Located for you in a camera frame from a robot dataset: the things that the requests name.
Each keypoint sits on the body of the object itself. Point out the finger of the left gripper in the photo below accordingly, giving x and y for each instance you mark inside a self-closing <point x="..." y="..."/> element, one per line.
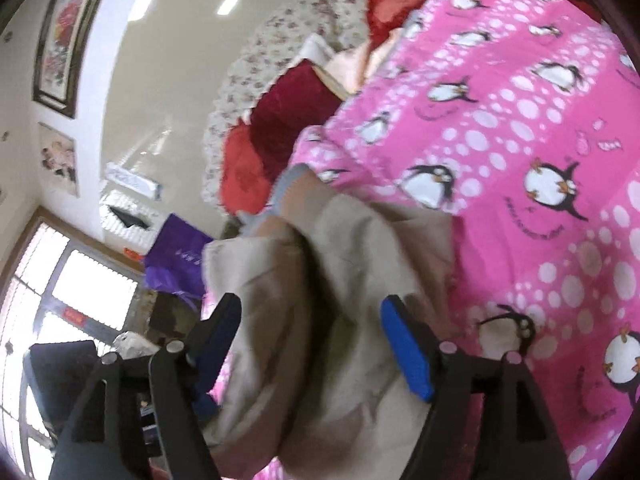
<point x="57" y="375"/>

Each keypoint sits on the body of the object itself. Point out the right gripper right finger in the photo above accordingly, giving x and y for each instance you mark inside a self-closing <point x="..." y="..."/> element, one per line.
<point x="516" y="438"/>

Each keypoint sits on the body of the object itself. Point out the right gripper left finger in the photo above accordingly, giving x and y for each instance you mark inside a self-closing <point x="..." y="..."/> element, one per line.
<point x="103" y="438"/>

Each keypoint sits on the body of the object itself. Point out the beige jacket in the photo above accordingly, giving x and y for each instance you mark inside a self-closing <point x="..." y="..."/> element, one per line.
<point x="314" y="383"/>

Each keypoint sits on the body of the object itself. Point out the purple shopping bag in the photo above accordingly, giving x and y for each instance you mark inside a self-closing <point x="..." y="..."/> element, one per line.
<point x="173" y="265"/>

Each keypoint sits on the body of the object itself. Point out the dark hanging cloth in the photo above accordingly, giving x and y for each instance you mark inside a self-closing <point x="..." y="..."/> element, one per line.
<point x="129" y="220"/>

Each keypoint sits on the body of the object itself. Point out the bright red pillow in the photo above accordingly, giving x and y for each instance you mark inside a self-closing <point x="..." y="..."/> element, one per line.
<point x="244" y="186"/>

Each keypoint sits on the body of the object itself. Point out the pink penguin blanket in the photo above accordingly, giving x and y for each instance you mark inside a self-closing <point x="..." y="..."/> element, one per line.
<point x="519" y="119"/>

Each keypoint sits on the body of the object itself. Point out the dark red velvet pillow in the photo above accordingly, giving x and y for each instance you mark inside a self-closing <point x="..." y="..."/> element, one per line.
<point x="298" y="99"/>

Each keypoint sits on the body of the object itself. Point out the peach pillow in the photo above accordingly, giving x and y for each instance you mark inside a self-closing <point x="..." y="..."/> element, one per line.
<point x="345" y="72"/>

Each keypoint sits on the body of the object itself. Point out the framed flower painting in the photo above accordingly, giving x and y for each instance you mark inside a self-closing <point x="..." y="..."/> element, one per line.
<point x="61" y="48"/>

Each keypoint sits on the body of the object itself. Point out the small red cushion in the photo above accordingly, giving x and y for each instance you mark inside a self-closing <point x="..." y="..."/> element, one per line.
<point x="383" y="16"/>

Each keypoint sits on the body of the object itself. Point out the floral headboard cover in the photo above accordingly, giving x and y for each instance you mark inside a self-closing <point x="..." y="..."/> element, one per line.
<point x="273" y="48"/>

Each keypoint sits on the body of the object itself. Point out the wall calendar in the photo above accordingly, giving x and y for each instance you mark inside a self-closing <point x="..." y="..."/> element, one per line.
<point x="134" y="182"/>

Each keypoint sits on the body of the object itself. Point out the small wall picture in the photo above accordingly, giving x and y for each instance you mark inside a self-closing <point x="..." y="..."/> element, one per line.
<point x="57" y="159"/>

